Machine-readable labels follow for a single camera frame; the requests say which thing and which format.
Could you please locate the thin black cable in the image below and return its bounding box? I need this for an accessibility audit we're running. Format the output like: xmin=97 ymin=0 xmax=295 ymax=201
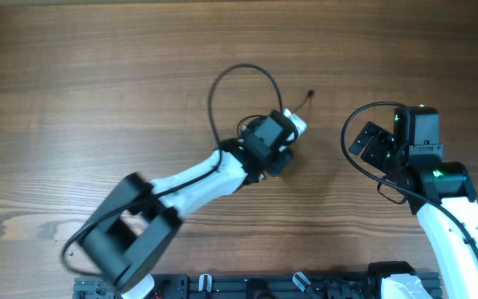
xmin=290 ymin=90 xmax=315 ymax=114

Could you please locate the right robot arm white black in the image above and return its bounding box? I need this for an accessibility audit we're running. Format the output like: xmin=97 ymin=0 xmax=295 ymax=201
xmin=340 ymin=102 xmax=478 ymax=298

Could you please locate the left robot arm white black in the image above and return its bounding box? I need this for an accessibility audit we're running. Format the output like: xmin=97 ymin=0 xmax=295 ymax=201
xmin=76 ymin=110 xmax=307 ymax=298

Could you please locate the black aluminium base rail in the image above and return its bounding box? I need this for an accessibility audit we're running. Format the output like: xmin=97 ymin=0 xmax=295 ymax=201
xmin=71 ymin=272 xmax=443 ymax=299

